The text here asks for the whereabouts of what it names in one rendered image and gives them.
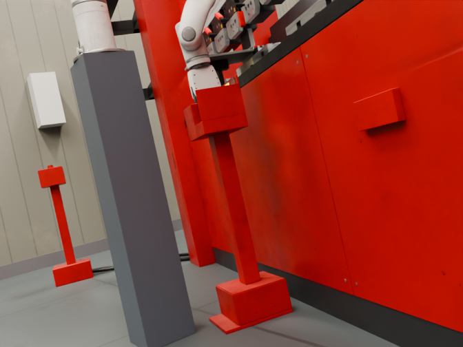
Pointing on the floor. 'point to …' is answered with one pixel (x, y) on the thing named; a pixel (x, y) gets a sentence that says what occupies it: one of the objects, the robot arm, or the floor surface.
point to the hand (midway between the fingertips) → (213, 110)
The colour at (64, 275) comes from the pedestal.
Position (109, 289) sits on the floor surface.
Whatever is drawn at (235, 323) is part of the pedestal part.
